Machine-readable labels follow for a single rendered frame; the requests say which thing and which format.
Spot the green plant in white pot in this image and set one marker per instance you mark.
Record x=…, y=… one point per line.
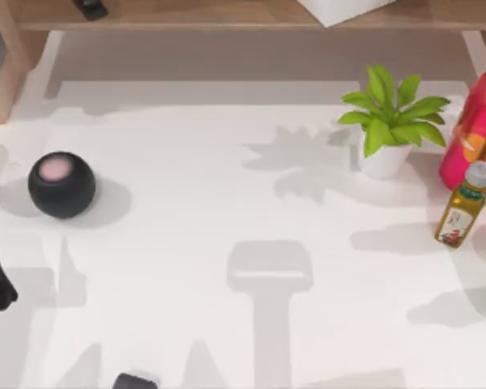
x=390, y=121

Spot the wooden shelf unit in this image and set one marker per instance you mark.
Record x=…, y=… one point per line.
x=210, y=18

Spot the black round speaker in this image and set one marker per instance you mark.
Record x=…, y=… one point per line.
x=61, y=185

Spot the white box on shelf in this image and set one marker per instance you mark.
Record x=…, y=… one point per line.
x=342, y=9

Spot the dark grey rounded object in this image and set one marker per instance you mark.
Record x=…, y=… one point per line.
x=133, y=381

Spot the small yellow juice bottle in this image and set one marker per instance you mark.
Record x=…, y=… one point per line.
x=461, y=206

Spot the large red bottle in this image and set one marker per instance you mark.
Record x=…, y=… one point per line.
x=474, y=129

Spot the black object on shelf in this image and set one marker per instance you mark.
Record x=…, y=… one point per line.
x=91, y=7

